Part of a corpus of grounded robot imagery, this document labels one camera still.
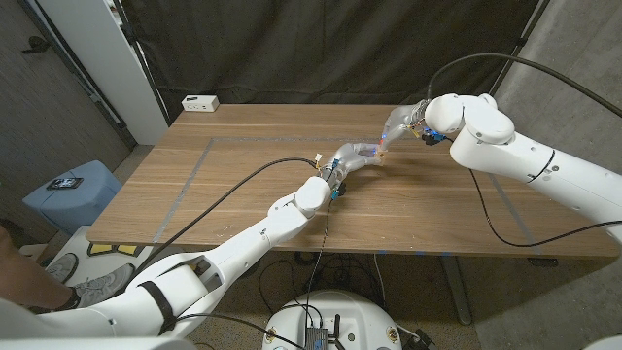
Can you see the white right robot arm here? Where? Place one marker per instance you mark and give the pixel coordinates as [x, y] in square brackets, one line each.
[525, 150]

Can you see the black backdrop curtain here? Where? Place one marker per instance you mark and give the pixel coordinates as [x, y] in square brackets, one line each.
[330, 48]

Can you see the wooden block with holes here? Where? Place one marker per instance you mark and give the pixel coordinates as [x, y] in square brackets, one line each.
[381, 154]

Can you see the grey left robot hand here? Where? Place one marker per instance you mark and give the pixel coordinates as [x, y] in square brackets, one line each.
[352, 158]

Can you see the white power strip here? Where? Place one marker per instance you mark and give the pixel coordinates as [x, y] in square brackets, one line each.
[200, 103]

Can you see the small grey electronics module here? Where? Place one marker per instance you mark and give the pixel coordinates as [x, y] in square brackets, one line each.
[317, 339]

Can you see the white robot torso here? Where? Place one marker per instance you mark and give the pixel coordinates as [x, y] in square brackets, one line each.
[359, 316]

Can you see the black backdrop stand pole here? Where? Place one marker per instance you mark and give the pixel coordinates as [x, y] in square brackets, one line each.
[141, 58]
[515, 46]

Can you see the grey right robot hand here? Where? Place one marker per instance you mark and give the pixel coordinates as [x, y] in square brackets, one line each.
[403, 121]

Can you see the person's bare leg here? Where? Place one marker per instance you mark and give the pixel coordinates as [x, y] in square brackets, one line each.
[29, 287]

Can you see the grey table leg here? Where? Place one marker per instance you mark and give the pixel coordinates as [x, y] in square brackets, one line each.
[457, 291]

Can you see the grey sneaker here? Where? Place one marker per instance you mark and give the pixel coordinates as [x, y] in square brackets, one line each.
[63, 267]
[102, 284]

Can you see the white floor mat yellow print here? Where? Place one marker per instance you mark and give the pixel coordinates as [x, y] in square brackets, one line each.
[146, 253]

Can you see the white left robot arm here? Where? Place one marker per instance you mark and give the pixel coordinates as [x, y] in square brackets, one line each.
[233, 253]

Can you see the blue plastic bin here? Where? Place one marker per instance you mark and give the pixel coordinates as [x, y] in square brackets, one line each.
[92, 199]

